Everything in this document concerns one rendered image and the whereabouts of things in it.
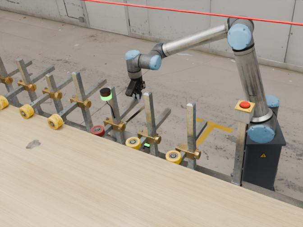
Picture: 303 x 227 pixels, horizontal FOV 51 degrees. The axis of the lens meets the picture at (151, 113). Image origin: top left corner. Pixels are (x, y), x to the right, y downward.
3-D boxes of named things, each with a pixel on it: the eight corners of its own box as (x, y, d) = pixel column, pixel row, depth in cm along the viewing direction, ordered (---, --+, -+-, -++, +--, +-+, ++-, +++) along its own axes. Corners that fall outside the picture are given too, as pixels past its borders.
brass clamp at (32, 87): (25, 84, 233) (22, 79, 230) (38, 88, 227) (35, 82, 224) (18, 88, 229) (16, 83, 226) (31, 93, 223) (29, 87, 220)
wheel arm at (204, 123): (202, 124, 199) (202, 119, 196) (207, 125, 197) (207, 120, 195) (169, 171, 170) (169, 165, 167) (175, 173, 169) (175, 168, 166)
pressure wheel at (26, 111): (25, 101, 201) (34, 109, 200) (24, 108, 207) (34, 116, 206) (18, 106, 197) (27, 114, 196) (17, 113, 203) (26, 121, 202)
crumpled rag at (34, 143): (39, 138, 185) (38, 135, 184) (42, 145, 180) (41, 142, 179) (24, 143, 182) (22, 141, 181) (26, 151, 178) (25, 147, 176)
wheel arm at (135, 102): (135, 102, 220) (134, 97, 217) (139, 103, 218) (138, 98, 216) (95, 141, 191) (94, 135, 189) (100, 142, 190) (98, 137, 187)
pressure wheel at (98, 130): (99, 137, 198) (95, 123, 191) (109, 141, 194) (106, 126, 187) (91, 145, 192) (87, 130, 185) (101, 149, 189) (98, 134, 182)
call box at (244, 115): (238, 113, 149) (239, 99, 144) (253, 116, 146) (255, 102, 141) (233, 121, 144) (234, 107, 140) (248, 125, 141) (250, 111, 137)
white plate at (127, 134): (111, 136, 212) (108, 124, 206) (144, 147, 201) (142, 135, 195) (110, 136, 212) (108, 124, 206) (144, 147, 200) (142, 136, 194)
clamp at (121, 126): (109, 122, 205) (107, 116, 202) (126, 128, 199) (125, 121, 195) (103, 127, 201) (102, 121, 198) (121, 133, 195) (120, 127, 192)
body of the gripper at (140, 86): (145, 88, 217) (144, 73, 210) (139, 95, 211) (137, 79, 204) (136, 86, 220) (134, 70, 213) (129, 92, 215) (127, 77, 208)
